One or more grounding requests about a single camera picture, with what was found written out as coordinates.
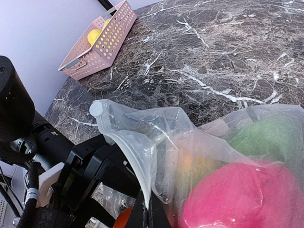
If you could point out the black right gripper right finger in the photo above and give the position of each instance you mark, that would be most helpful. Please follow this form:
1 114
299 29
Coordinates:
157 217

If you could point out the green fake watermelon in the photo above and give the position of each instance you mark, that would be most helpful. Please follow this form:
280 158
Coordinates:
274 138

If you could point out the yellow fake banana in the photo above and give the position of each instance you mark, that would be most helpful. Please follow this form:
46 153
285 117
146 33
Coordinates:
105 24

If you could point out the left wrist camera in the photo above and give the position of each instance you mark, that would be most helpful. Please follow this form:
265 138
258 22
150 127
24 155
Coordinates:
16 107

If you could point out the black frame post left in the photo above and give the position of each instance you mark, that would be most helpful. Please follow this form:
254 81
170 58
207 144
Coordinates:
106 4

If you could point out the orange fake fruit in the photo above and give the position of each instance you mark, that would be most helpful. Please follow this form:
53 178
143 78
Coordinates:
123 218

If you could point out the clear zip top bag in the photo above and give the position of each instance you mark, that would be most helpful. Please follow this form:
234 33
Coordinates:
153 140

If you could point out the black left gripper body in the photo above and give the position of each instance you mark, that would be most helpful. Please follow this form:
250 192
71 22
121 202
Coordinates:
86 165

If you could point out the yellow fake lemon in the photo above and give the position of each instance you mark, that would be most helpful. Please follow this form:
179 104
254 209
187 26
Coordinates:
93 36

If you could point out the pink perforated plastic basket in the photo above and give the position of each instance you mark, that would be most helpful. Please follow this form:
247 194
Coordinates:
83 59

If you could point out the pink fake fruit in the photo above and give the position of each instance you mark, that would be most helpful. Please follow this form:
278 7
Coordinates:
244 196

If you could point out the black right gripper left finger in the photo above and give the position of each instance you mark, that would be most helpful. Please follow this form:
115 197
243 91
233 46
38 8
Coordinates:
139 215

